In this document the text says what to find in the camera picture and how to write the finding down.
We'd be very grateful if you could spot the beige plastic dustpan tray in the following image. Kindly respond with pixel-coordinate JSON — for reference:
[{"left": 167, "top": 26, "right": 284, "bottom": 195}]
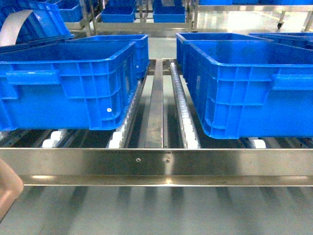
[{"left": 0, "top": 159, "right": 24, "bottom": 222}]

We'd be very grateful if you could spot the steel roller shelf rack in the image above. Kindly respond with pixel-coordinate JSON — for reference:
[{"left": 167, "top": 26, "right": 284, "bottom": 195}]
[{"left": 0, "top": 0, "right": 313, "bottom": 188}]

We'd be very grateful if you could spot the blue crate front left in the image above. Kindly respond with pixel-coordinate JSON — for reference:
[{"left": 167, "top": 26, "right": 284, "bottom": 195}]
[{"left": 0, "top": 42, "right": 137, "bottom": 131}]

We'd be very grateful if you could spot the blue crate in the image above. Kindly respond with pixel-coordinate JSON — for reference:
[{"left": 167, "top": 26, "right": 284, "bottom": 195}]
[
  {"left": 175, "top": 32, "right": 273, "bottom": 74},
  {"left": 184, "top": 41, "right": 313, "bottom": 139},
  {"left": 249, "top": 32, "right": 313, "bottom": 49},
  {"left": 68, "top": 34, "right": 149, "bottom": 80},
  {"left": 0, "top": 42, "right": 137, "bottom": 131}
]

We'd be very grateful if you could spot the blue crate rear left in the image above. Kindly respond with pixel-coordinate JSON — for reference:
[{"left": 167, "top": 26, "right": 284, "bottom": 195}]
[{"left": 68, "top": 34, "right": 149, "bottom": 80}]

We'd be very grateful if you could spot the blue crate rear right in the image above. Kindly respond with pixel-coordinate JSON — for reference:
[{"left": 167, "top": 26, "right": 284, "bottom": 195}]
[{"left": 175, "top": 32, "right": 273, "bottom": 74}]

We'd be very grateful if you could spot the blue crate front right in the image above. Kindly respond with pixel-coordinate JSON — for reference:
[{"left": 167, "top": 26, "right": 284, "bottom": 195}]
[{"left": 184, "top": 41, "right": 313, "bottom": 139}]

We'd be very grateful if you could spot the blue bin far right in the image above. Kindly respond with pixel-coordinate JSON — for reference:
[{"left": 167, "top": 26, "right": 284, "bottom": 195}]
[{"left": 153, "top": 5, "right": 185, "bottom": 23}]

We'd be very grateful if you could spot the blue bin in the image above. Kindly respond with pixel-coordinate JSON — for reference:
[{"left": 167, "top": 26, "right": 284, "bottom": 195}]
[
  {"left": 153, "top": 5, "right": 185, "bottom": 23},
  {"left": 101, "top": 6, "right": 136, "bottom": 23}
]

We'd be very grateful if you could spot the blue bin far left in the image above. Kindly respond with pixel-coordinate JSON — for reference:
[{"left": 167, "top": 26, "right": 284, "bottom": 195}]
[{"left": 101, "top": 6, "right": 136, "bottom": 23}]

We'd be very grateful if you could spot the blue crate far right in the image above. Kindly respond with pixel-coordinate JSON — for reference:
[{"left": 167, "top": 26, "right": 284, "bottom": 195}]
[{"left": 249, "top": 32, "right": 313, "bottom": 49}]

